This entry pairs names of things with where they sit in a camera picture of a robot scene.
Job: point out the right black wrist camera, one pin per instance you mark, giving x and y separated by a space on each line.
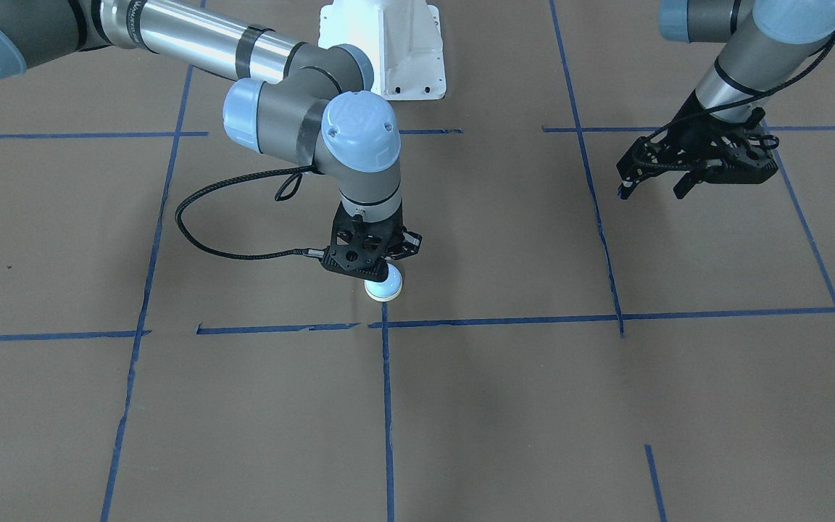
356 254

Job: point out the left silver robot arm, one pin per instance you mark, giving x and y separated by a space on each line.
767 46

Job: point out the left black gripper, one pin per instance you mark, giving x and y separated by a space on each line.
696 135

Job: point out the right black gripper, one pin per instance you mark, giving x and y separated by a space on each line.
408 244

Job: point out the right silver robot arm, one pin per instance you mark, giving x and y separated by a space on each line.
289 99

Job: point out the white and blue bell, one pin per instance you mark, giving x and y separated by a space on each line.
388 289

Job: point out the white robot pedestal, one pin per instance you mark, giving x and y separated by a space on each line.
402 39

